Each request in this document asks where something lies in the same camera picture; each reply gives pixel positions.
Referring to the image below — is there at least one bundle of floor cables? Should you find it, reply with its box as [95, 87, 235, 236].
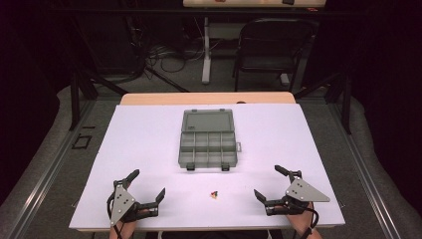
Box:
[145, 41, 207, 75]

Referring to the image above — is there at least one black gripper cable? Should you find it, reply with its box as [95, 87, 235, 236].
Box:
[300, 202, 320, 239]
[105, 195, 124, 239]

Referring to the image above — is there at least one black tripod leg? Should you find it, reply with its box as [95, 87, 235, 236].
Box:
[142, 64, 190, 94]

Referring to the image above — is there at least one black folding chair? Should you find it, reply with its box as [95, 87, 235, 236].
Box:
[232, 18, 317, 94]

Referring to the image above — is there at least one wooden table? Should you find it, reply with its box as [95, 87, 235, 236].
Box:
[119, 92, 297, 107]

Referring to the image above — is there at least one aluminium floor rail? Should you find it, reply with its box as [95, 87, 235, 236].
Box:
[329, 99, 403, 239]
[11, 99, 98, 239]

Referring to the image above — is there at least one person's right hand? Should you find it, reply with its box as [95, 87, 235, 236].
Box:
[269, 202, 317, 234]

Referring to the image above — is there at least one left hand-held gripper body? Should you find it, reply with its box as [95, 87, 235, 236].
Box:
[106, 178, 159, 227]

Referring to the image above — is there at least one black metal frame stand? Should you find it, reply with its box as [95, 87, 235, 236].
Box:
[293, 71, 352, 135]
[68, 68, 128, 131]

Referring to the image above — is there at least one background table with white legs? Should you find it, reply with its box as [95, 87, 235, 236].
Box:
[182, 0, 327, 87]

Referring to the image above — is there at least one person's left hand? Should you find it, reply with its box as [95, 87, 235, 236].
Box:
[113, 207, 157, 234]

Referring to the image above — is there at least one clear grey compartment organizer box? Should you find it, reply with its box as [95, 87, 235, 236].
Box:
[177, 109, 243, 172]

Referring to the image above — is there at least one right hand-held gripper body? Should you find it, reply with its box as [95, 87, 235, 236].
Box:
[264, 169, 331, 217]

